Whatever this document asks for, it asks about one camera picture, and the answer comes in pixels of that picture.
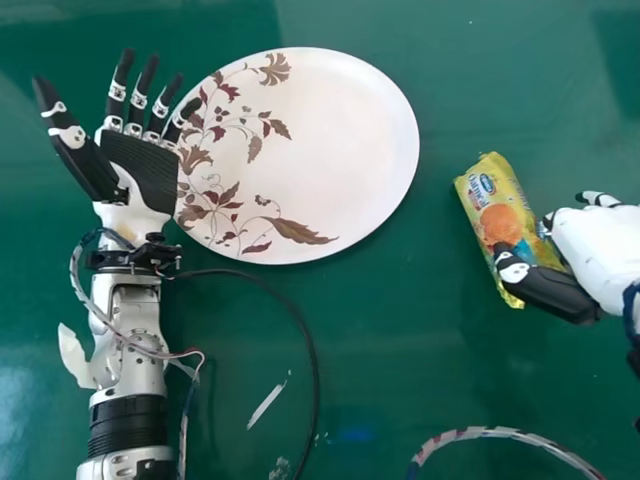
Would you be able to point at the plate with brown leaf pattern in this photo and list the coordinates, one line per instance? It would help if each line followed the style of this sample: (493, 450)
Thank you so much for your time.
(325, 150)

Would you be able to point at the white tape strip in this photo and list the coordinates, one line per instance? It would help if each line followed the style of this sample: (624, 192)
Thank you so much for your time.
(267, 406)

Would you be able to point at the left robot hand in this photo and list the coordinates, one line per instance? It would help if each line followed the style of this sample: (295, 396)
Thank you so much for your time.
(145, 175)

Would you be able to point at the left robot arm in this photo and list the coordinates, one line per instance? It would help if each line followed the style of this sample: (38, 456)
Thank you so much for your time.
(130, 350)

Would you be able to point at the yellow-green biscuit packet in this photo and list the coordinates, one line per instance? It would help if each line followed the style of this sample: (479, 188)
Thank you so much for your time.
(495, 220)

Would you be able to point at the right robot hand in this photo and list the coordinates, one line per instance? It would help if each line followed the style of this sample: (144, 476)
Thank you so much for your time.
(600, 250)

